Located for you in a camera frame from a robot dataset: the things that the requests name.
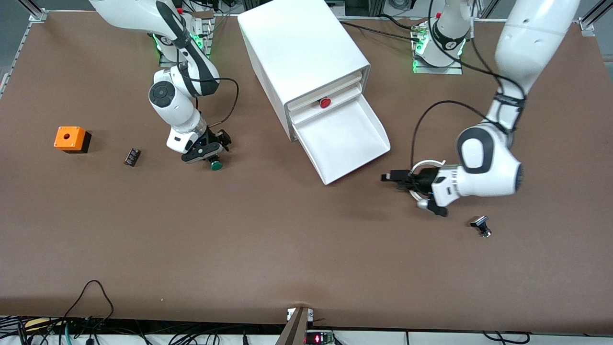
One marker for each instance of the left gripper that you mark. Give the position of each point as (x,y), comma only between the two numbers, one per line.
(421,180)

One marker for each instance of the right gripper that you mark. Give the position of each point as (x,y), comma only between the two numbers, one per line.
(212,140)

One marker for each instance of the green pushbutton switch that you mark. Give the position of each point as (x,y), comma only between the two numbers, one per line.
(217,166)

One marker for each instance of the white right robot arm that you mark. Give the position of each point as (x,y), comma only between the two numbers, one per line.
(167,96)

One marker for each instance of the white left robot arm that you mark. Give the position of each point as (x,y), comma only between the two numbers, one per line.
(493,167)

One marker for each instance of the red round button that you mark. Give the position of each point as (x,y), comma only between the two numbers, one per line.
(325,102)

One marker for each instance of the orange and black button box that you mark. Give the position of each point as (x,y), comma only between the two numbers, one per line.
(72,139)

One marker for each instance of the small black terminal block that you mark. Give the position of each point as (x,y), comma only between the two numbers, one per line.
(132,157)

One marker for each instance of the red LED display module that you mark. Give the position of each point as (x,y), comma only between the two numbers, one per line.
(317,339)

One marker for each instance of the aluminium table edge rail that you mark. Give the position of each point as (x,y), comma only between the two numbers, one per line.
(16,56)

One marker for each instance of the aluminium frame profile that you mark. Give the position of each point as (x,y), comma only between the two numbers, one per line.
(37,14)
(588,25)

